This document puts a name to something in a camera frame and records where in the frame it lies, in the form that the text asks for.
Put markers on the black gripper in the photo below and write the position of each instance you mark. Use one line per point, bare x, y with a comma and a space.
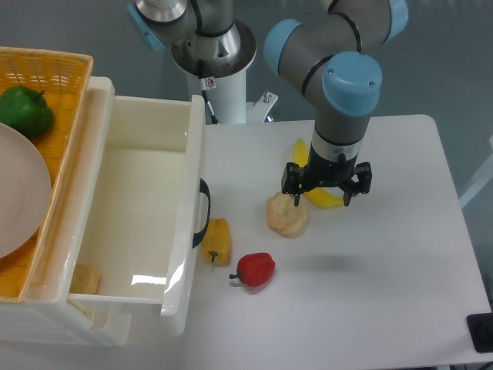
318, 172

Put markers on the white top drawer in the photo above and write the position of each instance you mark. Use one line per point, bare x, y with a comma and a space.
149, 210

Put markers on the white drawer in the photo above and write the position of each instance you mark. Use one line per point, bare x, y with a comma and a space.
149, 210
107, 326

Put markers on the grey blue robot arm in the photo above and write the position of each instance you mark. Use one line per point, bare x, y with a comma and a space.
327, 64

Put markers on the tan bread in drawer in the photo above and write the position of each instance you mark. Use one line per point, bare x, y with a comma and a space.
85, 279

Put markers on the lower white drawer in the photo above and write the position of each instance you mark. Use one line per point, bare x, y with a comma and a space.
107, 326

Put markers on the white drawer cabinet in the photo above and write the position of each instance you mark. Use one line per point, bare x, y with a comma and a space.
46, 315

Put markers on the yellow banana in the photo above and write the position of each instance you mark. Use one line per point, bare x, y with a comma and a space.
318, 197

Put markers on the bread roll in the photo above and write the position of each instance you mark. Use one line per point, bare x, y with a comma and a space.
284, 216

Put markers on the red bell pepper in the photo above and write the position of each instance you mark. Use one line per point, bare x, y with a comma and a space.
254, 270

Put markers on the yellow bell pepper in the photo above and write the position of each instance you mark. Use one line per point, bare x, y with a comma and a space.
216, 246

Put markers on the black device at edge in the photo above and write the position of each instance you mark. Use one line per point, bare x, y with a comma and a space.
480, 329

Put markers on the orange woven basket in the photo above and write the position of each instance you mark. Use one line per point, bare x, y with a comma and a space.
62, 79

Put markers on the pale pink plate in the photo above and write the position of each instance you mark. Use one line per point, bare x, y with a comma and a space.
25, 190

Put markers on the green bell pepper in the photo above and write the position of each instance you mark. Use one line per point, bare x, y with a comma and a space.
26, 111

